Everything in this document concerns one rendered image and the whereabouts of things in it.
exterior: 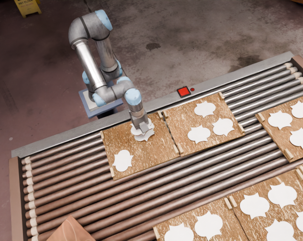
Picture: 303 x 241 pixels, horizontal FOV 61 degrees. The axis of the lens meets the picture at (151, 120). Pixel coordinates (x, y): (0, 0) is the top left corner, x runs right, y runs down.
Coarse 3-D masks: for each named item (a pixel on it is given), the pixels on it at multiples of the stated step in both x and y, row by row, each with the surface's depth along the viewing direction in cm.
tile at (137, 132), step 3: (150, 120) 153; (150, 123) 152; (132, 126) 153; (150, 126) 151; (132, 129) 151; (135, 129) 151; (138, 129) 151; (150, 129) 151; (132, 132) 150; (135, 132) 150; (138, 132) 150; (141, 132) 149; (144, 132) 149; (135, 135) 150; (138, 135) 149; (144, 135) 149
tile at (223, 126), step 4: (220, 120) 160; (224, 120) 159; (228, 120) 159; (212, 124) 159; (216, 124) 158; (220, 124) 158; (224, 124) 158; (228, 124) 157; (232, 124) 157; (216, 128) 157; (220, 128) 157; (224, 128) 156; (228, 128) 156; (232, 128) 156; (216, 132) 155; (220, 132) 155; (224, 132) 155; (228, 132) 155
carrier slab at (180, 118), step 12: (216, 96) 171; (180, 108) 169; (192, 108) 168; (216, 108) 166; (228, 108) 165; (168, 120) 165; (180, 120) 164; (192, 120) 163; (204, 120) 162; (216, 120) 161; (180, 132) 159; (240, 132) 155; (180, 144) 155; (192, 144) 154; (204, 144) 153; (216, 144) 152
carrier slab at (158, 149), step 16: (112, 128) 166; (128, 128) 165; (160, 128) 162; (112, 144) 160; (128, 144) 158; (144, 144) 157; (160, 144) 156; (112, 160) 154; (144, 160) 152; (160, 160) 150
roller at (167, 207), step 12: (264, 168) 143; (228, 180) 141; (240, 180) 141; (204, 192) 139; (168, 204) 138; (180, 204) 138; (144, 216) 136; (156, 216) 137; (108, 228) 135; (120, 228) 134; (96, 240) 133
